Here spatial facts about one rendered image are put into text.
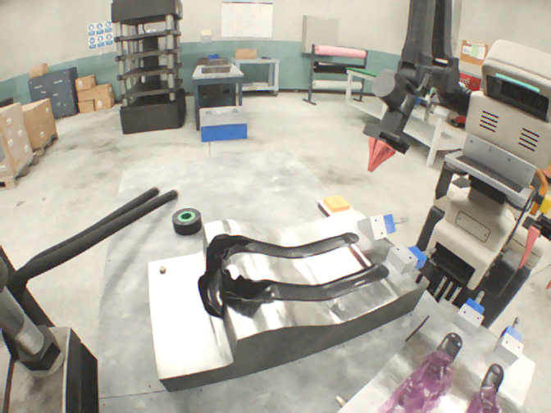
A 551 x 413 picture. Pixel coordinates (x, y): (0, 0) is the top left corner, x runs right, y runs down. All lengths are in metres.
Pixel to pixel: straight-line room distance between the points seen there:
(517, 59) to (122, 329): 1.05
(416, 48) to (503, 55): 0.24
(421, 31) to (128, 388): 0.90
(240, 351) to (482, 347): 0.43
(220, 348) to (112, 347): 0.22
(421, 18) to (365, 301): 0.60
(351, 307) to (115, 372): 0.43
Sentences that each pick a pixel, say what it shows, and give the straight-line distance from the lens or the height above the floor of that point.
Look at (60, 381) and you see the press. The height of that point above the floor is 0.78.
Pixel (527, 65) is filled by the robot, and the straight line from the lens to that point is 0.79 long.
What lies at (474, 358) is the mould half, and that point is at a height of 0.86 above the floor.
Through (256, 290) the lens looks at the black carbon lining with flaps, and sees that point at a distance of 0.45.
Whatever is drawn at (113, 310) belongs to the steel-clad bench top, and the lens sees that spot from 0.63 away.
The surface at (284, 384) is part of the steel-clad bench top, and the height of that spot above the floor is 0.80.
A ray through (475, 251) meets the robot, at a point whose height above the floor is 0.80.
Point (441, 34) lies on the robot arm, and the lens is 0.79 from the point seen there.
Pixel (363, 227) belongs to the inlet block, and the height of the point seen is 0.90.
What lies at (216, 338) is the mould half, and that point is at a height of 0.86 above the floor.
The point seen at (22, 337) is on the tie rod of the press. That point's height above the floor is 0.88.
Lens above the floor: 1.26
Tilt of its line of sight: 33 degrees down
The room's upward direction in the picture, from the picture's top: 3 degrees clockwise
